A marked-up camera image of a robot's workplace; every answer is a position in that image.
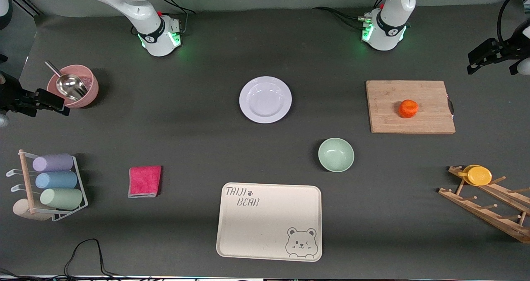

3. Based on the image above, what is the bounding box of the orange fruit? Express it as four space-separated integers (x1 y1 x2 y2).
399 100 419 119

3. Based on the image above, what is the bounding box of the black arm base cable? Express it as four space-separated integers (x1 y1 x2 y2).
313 0 388 30
157 0 196 35

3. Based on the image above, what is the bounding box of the wooden peg dish rack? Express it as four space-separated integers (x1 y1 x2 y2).
438 165 530 244

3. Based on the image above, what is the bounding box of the green cup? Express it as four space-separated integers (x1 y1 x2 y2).
40 188 83 210

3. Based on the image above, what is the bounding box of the purple cup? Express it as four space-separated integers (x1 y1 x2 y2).
32 153 74 173

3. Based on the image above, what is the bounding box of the pink bowl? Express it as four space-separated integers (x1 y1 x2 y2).
46 65 99 108

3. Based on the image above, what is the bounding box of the mint green bowl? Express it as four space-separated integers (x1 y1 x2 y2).
318 138 355 173

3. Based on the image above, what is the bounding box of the black left arm base cable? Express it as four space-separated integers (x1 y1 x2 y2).
313 0 388 30

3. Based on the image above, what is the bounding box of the yellow cup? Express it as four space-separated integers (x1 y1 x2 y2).
458 164 493 186

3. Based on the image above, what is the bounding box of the metal scoop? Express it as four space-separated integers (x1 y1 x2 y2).
45 60 89 101

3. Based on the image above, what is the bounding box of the black table edge cable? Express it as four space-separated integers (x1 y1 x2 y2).
0 238 137 281

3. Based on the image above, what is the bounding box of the wooden cutting board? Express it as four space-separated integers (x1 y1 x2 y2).
366 80 456 134

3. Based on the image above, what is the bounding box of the white round plate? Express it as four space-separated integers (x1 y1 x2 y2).
239 76 292 124

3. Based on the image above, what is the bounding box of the pink folded cloth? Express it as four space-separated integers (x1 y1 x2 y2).
128 166 162 198

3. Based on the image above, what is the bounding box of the white wire cup rack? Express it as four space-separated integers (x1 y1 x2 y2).
6 149 89 222

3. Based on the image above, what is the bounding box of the beige bear print tray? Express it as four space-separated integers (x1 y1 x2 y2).
216 183 323 262

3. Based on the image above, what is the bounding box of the black right arm base cable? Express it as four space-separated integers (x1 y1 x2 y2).
157 0 196 35

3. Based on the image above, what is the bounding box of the blue cup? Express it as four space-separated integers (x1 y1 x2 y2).
35 171 78 190

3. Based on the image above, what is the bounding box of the beige cup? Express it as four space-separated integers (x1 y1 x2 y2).
12 198 54 221

